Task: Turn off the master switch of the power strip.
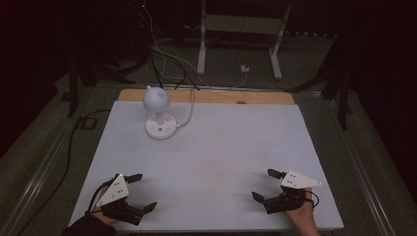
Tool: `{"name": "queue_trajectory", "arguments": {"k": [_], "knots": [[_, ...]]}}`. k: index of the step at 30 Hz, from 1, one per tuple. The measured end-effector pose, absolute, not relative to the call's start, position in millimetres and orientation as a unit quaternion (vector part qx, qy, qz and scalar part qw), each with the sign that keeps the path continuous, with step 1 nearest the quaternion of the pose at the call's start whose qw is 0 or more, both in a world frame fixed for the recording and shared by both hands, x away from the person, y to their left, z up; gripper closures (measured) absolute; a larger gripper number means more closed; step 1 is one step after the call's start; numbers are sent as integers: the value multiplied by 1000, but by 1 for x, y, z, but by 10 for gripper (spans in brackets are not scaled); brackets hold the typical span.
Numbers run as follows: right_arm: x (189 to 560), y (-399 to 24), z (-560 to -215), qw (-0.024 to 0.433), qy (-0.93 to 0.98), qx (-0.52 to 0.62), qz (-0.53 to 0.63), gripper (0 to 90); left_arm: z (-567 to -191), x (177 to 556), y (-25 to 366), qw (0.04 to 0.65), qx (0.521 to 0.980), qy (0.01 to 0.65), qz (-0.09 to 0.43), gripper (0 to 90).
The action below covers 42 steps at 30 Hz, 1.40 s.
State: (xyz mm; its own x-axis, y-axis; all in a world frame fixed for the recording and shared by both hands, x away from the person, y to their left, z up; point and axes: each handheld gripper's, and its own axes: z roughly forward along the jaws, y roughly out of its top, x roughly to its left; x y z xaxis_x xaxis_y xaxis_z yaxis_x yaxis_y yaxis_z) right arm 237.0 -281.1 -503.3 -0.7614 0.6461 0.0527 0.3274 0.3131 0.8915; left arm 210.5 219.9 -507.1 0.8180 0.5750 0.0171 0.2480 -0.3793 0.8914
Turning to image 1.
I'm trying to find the power strip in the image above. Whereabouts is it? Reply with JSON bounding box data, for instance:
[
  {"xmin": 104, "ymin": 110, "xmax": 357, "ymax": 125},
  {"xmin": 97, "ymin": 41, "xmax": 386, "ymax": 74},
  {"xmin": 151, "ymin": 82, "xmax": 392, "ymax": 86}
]
[{"xmin": 284, "ymin": 29, "xmax": 338, "ymax": 39}]

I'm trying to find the person's right hand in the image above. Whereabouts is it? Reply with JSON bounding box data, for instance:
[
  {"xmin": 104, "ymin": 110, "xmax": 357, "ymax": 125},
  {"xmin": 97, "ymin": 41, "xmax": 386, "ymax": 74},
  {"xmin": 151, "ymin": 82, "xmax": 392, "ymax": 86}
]
[{"xmin": 284, "ymin": 187, "xmax": 322, "ymax": 236}]

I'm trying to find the white table mat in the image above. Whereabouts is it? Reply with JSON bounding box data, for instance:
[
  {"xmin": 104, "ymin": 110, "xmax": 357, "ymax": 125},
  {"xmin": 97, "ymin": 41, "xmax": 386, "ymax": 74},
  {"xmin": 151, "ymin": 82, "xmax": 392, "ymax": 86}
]
[{"xmin": 68, "ymin": 99, "xmax": 345, "ymax": 232}]

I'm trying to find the black stand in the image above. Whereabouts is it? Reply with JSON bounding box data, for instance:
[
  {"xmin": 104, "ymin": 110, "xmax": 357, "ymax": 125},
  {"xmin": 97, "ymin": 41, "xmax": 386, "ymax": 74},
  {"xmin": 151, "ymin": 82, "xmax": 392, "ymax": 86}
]
[
  {"xmin": 67, "ymin": 57, "xmax": 147, "ymax": 118},
  {"xmin": 284, "ymin": 32, "xmax": 354, "ymax": 131}
]

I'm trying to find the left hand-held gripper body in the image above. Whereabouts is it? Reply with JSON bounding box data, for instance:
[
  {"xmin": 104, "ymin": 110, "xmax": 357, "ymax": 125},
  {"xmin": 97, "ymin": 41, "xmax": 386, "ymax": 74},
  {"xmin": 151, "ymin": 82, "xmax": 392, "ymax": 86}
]
[{"xmin": 95, "ymin": 173, "xmax": 148, "ymax": 227}]

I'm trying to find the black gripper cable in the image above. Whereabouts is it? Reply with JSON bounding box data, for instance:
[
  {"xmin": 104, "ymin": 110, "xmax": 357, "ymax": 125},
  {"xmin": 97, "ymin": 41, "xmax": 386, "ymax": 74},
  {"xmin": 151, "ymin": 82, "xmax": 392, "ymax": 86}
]
[
  {"xmin": 309, "ymin": 191, "xmax": 321, "ymax": 208},
  {"xmin": 87, "ymin": 177, "xmax": 117, "ymax": 214}
]

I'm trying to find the bundle of black cables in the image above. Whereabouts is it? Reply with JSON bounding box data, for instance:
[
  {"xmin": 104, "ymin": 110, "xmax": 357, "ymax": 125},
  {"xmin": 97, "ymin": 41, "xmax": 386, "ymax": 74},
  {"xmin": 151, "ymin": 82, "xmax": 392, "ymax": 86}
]
[{"xmin": 149, "ymin": 45, "xmax": 201, "ymax": 92}]

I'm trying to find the person's left hand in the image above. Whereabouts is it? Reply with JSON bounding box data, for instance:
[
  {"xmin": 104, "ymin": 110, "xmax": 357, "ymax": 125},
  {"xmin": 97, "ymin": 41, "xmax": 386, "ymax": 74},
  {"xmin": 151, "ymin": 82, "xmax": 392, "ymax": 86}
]
[{"xmin": 89, "ymin": 185, "xmax": 120, "ymax": 228}]

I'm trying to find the white lamp cable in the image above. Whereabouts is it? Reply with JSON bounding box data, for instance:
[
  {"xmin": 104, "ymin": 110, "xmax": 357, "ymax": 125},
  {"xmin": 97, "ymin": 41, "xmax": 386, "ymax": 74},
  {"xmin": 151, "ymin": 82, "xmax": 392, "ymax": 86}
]
[{"xmin": 176, "ymin": 86, "xmax": 196, "ymax": 129}]

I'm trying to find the thin white cable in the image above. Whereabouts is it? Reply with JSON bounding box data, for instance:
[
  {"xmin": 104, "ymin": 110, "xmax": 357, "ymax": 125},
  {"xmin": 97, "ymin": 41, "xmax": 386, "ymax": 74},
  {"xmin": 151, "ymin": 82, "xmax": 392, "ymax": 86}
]
[{"xmin": 143, "ymin": 3, "xmax": 250, "ymax": 89}]

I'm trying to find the white metal stand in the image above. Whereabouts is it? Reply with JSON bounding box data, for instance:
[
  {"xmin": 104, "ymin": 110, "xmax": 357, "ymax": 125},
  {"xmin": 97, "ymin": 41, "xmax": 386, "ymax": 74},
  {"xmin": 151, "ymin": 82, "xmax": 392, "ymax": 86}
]
[{"xmin": 196, "ymin": 0, "xmax": 293, "ymax": 81}]

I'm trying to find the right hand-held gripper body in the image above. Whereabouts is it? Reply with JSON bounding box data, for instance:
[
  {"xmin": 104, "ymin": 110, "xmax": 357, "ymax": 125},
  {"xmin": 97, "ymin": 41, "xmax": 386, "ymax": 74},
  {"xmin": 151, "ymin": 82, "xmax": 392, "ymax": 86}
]
[{"xmin": 262, "ymin": 169, "xmax": 323, "ymax": 215}]

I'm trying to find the white round-headed desk lamp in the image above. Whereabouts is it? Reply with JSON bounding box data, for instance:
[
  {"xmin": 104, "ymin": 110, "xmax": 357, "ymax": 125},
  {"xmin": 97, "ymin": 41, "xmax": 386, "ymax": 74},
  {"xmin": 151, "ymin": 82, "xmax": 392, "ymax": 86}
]
[{"xmin": 142, "ymin": 85, "xmax": 179, "ymax": 142}]

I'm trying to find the metal floor rail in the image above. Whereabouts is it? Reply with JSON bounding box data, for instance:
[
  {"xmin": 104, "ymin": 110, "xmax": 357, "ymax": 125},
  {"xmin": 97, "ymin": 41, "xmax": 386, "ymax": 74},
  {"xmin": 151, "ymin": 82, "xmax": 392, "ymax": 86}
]
[
  {"xmin": 0, "ymin": 117, "xmax": 83, "ymax": 236},
  {"xmin": 326, "ymin": 96, "xmax": 396, "ymax": 236}
]

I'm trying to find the black square floor plate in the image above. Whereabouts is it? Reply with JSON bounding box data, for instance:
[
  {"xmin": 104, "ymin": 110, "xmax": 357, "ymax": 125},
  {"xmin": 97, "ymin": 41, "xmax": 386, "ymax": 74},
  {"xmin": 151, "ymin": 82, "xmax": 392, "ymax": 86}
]
[{"xmin": 79, "ymin": 117, "xmax": 98, "ymax": 131}]

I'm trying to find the long black floor cable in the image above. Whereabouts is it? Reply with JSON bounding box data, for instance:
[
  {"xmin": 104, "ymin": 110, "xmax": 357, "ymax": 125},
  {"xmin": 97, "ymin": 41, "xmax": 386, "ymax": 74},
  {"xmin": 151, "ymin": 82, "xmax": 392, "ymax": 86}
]
[{"xmin": 16, "ymin": 108, "xmax": 112, "ymax": 236}]

